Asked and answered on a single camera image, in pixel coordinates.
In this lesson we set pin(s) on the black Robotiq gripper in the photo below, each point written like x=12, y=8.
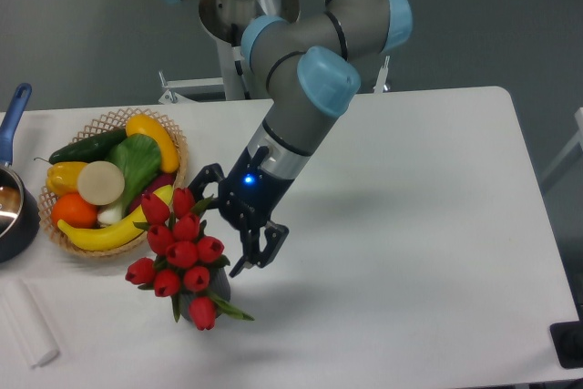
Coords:
x=246, y=199

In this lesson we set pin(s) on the red tulip bouquet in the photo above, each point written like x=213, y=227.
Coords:
x=184, y=257

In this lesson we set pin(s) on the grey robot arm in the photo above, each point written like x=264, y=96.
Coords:
x=306, y=68

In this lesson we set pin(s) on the dark grey ribbed vase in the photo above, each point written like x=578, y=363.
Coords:
x=219, y=284

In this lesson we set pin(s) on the purple eggplant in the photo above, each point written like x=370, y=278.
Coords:
x=161, y=180

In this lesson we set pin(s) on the green bok choy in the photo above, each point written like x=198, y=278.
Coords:
x=138, y=158

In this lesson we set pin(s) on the yellow squash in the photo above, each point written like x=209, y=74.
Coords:
x=150, y=127

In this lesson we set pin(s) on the long yellow banana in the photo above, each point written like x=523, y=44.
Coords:
x=119, y=236

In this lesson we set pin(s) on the beige round disc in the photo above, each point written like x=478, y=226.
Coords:
x=100, y=183

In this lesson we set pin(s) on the woven wicker basket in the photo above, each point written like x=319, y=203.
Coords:
x=106, y=122

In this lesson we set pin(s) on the dark green cucumber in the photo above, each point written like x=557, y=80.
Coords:
x=89, y=149

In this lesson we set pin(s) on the orange fruit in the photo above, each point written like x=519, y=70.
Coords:
x=75, y=211

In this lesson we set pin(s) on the yellow bell pepper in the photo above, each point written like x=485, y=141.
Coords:
x=62, y=177

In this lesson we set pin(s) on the white rolled cloth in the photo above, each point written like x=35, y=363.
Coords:
x=28, y=325

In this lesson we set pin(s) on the black device at edge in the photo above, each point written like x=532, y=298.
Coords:
x=567, y=340

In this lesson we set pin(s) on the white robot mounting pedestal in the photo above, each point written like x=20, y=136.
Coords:
x=233, y=84

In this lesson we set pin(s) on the dark saucepan blue handle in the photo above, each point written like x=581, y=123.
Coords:
x=19, y=212

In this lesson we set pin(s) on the white furniture frame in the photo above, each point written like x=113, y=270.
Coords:
x=565, y=158

